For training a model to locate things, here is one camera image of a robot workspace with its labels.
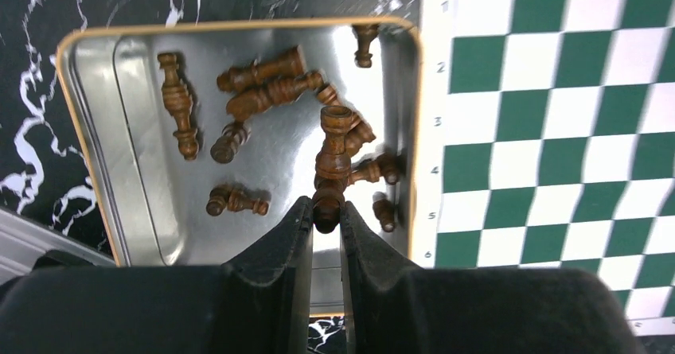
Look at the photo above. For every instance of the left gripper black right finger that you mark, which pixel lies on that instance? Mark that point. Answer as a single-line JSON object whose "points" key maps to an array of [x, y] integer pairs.
{"points": [[389, 300]]}

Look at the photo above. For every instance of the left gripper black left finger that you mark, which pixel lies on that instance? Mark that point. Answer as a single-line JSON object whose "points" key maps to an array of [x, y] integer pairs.
{"points": [[264, 299]]}

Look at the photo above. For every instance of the dark brown chess piece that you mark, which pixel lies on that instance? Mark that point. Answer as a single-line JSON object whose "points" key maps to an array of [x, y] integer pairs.
{"points": [[332, 167], [291, 63], [275, 93]]}

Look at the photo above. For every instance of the green white chess board mat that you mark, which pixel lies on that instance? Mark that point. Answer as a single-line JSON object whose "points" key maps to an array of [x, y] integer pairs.
{"points": [[549, 142]]}

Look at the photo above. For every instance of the dark brown pawn piece corner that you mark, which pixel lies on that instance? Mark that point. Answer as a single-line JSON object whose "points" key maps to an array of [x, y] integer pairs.
{"points": [[384, 211]]}

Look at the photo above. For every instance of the dark brown pawn piece bottom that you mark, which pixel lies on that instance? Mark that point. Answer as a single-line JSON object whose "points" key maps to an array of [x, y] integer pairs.
{"points": [[227, 198]]}

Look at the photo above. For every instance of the dark brown pawn piece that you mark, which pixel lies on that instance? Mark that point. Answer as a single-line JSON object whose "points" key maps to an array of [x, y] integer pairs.
{"points": [[227, 198], [365, 35], [232, 137], [371, 170]]}

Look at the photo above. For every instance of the dark brown pawn piece right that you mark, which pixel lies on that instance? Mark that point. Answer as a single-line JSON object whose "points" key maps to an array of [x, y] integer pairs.
{"points": [[371, 170]]}

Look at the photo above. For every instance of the dark brown pawn piece left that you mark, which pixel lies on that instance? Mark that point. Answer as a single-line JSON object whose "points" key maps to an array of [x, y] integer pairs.
{"points": [[232, 137]]}

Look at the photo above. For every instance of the gold metal tin tray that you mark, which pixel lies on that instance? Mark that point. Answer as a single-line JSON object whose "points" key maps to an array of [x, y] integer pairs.
{"points": [[199, 138]]}

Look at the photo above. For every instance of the dark brown bishop piece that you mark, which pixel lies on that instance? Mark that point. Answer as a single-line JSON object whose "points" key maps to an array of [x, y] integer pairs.
{"points": [[178, 101]]}

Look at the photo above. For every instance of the dark brown pawn piece top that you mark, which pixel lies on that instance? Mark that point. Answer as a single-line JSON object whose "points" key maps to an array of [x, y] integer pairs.
{"points": [[365, 35]]}

